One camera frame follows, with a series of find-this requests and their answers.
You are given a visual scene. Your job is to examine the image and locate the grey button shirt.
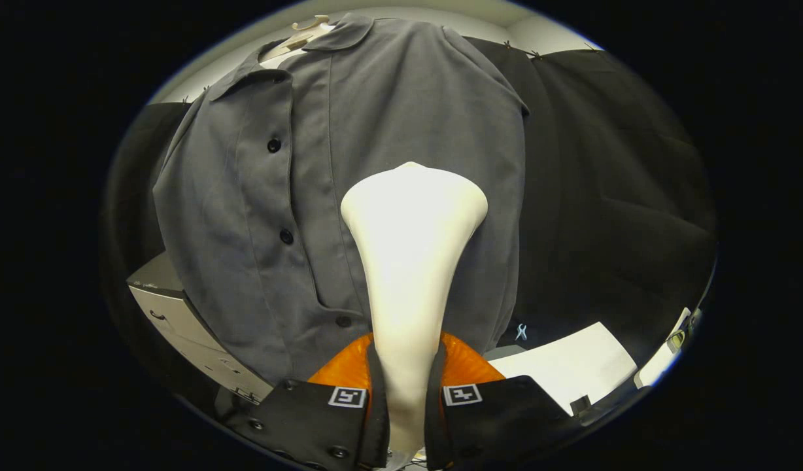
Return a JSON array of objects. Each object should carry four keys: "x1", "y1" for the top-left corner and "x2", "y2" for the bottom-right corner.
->
[{"x1": 153, "y1": 14, "x2": 530, "y2": 387}]

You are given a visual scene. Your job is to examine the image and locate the white table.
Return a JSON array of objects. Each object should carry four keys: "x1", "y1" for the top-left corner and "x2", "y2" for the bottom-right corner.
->
[{"x1": 488, "y1": 322, "x2": 638, "y2": 414}]

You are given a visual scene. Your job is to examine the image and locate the grey drawer cabinet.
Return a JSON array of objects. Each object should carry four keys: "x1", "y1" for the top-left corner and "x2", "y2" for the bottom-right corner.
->
[{"x1": 127, "y1": 252, "x2": 275, "y2": 403}]

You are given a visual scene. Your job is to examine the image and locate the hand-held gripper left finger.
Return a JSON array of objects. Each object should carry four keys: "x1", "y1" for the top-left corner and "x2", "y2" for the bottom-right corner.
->
[{"x1": 235, "y1": 332, "x2": 390, "y2": 471}]

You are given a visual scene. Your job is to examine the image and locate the white garment steamer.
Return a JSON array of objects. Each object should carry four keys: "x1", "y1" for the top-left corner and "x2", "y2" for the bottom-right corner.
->
[{"x1": 340, "y1": 162, "x2": 489, "y2": 455}]

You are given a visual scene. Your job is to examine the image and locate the white side shelf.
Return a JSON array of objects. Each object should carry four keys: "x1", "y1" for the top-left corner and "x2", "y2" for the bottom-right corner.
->
[{"x1": 634, "y1": 307, "x2": 703, "y2": 388}]

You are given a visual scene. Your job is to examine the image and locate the cream mannequin hanger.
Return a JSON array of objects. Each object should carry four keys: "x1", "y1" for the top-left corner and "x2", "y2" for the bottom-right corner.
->
[{"x1": 259, "y1": 14, "x2": 333, "y2": 64}]

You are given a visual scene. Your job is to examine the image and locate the row of black clips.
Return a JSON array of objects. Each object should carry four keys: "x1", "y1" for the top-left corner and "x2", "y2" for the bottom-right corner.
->
[{"x1": 503, "y1": 41, "x2": 602, "y2": 60}]

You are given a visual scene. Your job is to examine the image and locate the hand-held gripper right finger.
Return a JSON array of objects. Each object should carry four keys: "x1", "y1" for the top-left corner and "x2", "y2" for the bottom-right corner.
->
[{"x1": 424, "y1": 332, "x2": 572, "y2": 471}]

